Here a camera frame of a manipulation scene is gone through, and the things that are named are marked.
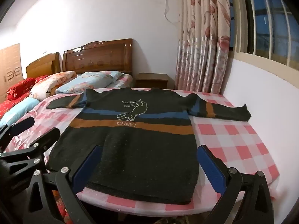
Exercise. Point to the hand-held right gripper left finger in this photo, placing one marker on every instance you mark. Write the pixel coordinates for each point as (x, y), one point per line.
(85, 170)

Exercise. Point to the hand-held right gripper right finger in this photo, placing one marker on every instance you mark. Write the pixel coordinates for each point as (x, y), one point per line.
(210, 168)

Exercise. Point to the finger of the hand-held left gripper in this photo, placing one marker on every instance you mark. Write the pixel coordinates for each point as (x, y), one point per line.
(22, 123)
(44, 138)

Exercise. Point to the dark striped knit sweater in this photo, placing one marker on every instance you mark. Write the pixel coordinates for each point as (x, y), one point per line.
(140, 149)

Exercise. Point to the plain light blue pillow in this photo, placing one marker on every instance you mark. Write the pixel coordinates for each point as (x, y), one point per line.
(17, 110)

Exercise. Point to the red blanket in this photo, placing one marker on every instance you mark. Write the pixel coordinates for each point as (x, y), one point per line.
(16, 91)

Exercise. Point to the pink checkered table cloth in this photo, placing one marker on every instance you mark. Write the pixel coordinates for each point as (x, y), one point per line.
(233, 144)

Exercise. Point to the orange floral pillow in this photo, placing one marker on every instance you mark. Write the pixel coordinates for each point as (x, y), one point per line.
(50, 84)

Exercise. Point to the wooden wardrobe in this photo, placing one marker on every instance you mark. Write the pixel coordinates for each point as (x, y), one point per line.
(10, 72)

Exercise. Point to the small wooden bed headboard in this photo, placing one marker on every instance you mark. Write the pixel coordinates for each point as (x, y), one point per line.
(42, 66)

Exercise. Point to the light blue floral pillow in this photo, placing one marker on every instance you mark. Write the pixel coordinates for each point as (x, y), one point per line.
(88, 80)

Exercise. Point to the large wooden bed headboard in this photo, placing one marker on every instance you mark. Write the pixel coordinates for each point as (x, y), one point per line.
(98, 56)

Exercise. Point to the wooden nightstand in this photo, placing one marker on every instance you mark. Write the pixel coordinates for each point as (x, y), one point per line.
(151, 80)

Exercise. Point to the pink floral curtain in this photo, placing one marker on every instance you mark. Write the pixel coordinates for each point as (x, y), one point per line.
(203, 39)

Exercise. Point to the barred window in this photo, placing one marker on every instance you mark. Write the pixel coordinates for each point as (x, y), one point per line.
(266, 21)

